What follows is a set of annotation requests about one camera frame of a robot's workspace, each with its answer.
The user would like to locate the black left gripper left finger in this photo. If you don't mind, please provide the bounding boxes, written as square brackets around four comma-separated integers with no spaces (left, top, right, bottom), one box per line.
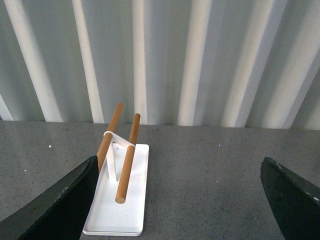
[0,155,99,240]

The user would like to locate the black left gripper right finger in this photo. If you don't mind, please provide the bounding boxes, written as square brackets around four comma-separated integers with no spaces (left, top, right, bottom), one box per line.
[260,157,320,240]

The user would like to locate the white rack with wooden bars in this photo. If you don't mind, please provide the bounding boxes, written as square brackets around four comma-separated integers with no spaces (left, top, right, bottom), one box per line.
[82,102,149,237]

